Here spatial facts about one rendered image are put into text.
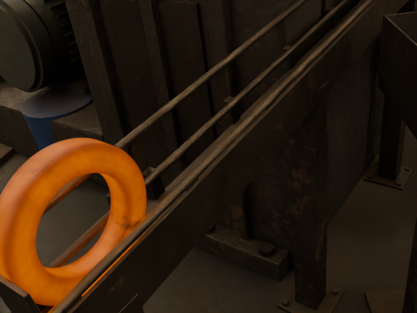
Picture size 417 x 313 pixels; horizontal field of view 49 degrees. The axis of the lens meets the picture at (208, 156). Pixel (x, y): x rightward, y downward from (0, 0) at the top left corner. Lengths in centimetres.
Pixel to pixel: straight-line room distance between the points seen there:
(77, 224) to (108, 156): 117
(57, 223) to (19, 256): 123
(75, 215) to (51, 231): 10
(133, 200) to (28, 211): 14
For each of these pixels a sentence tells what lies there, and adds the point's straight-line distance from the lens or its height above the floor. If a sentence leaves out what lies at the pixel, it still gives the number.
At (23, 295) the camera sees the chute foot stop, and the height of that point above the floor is 67.
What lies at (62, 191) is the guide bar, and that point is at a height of 69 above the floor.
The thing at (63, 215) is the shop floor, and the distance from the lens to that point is 173.
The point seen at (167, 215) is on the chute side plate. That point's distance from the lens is 57.
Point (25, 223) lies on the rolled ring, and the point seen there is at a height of 72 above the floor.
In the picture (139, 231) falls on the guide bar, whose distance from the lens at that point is 55.
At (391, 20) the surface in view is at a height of 71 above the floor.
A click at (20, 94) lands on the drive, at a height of 25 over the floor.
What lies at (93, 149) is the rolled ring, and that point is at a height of 75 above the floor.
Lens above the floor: 98
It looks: 32 degrees down
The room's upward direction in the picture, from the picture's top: 8 degrees counter-clockwise
